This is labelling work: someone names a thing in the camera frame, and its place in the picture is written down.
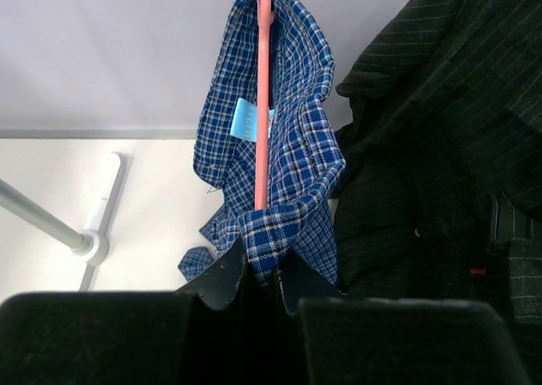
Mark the black striped shirt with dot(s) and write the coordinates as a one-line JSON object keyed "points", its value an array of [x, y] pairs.
{"points": [[441, 197]]}

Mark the silver clothes rack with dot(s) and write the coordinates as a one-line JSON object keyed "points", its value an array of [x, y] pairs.
{"points": [[90, 246]]}

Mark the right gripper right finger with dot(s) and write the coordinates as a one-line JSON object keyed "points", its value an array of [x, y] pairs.
{"points": [[328, 338]]}

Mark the pink wire hanger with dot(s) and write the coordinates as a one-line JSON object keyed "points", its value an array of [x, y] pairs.
{"points": [[265, 17]]}

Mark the blue plaid shirt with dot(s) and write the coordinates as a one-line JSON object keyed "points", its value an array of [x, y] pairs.
{"points": [[304, 160]]}

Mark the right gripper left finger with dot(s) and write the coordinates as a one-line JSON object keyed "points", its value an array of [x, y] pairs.
{"points": [[186, 336]]}

